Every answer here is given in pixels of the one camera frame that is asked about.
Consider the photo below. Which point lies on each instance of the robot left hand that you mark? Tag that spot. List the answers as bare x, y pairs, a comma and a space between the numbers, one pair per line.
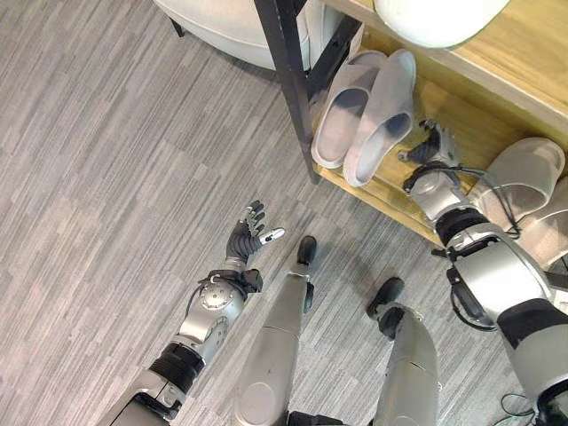
242, 242

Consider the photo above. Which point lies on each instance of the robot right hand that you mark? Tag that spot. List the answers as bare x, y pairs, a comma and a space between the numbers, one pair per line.
437, 148

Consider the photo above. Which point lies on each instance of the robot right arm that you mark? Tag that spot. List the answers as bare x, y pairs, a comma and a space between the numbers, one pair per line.
501, 270

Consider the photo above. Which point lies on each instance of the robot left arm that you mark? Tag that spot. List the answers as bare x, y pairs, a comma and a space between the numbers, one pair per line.
208, 319

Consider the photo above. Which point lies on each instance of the grey slipper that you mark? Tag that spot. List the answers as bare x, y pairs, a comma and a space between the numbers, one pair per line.
381, 133
339, 128

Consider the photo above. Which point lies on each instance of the beige slipper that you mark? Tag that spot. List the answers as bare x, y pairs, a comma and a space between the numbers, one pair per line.
519, 177
550, 231

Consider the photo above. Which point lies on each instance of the robot left leg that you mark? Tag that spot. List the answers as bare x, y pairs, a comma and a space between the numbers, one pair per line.
277, 341

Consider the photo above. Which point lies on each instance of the robot leg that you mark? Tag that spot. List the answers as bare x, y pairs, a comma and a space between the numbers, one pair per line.
277, 341
412, 364

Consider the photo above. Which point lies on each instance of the white rounded object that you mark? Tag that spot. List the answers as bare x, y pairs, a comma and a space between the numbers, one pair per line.
435, 20

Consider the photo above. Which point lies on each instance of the robot right leg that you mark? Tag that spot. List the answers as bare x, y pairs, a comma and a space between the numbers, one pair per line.
412, 364

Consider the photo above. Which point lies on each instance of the white upholstered seat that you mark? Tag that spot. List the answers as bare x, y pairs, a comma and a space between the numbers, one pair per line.
231, 26

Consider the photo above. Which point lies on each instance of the wooden shoe rack black frame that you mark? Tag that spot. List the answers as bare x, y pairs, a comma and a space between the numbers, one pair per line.
470, 111

